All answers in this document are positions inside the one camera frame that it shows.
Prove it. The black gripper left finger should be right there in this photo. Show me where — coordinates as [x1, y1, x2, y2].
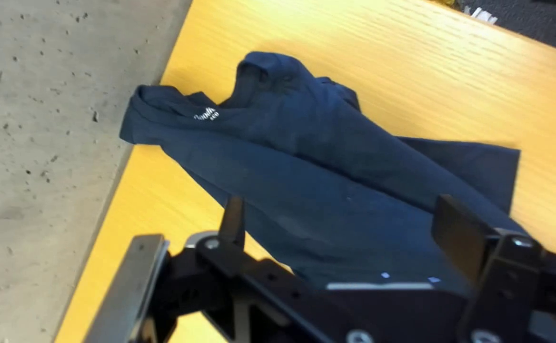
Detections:
[219, 197, 246, 248]

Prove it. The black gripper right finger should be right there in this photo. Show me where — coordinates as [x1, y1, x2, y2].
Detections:
[432, 197, 499, 282]

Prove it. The navy blue t-shirt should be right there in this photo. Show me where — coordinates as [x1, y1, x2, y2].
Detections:
[120, 52, 518, 292]

